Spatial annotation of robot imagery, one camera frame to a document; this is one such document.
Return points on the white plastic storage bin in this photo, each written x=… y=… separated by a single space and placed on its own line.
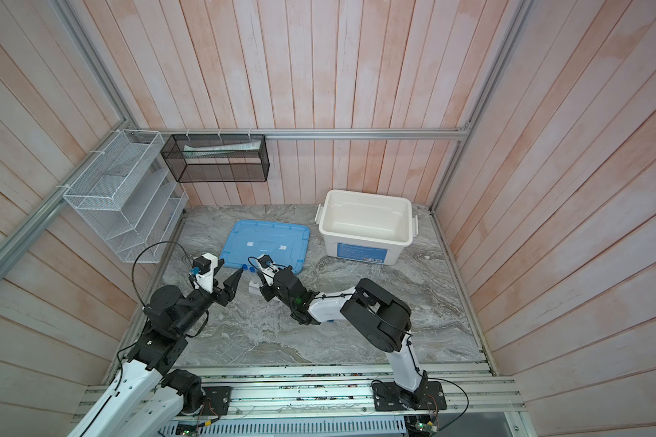
x=366 y=227

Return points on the black wire mesh basket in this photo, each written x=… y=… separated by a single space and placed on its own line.
x=211 y=158

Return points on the blue plastic bin lid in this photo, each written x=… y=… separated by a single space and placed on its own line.
x=286 y=244

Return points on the white wire mesh shelf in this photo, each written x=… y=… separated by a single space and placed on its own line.
x=131 y=203

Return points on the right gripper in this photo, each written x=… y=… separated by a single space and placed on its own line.
x=269 y=293

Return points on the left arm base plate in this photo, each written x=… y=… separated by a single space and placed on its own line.
x=214 y=401

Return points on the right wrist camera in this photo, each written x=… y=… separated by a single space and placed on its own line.
x=265 y=261

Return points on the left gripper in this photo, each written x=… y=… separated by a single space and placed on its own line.
x=230 y=285

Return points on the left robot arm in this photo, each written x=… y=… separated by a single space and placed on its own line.
x=148 y=392

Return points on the white test tube rack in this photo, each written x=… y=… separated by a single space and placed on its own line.
x=255 y=288

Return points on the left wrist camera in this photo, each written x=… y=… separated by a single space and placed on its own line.
x=201 y=266

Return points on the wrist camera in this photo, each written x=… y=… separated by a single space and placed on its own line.
x=201 y=266
x=265 y=261

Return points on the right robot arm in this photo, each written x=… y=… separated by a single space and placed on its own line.
x=378 y=315

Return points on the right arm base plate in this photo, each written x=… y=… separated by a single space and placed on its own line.
x=389 y=397

